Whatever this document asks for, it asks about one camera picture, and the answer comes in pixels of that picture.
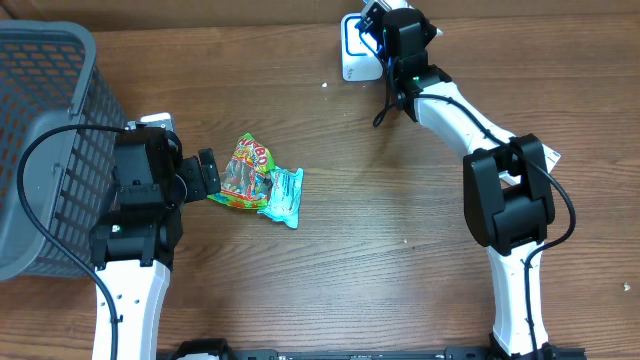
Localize grey plastic shopping basket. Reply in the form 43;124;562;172
1;20;128;280

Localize white Hansaplast plaster box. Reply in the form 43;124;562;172
500;144;561;186

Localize colourful Haribo candy bag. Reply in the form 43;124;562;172
208;133;275;210

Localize white barcode scanner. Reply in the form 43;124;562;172
340;13;383;82

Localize white tube with gold cap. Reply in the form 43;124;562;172
377;0;442;39

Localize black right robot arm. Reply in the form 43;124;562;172
343;1;586;359

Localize teal tissue packet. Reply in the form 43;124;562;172
257;167;304;229

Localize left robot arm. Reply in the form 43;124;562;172
89;124;220;359

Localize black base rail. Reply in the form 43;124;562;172
157;338;587;360

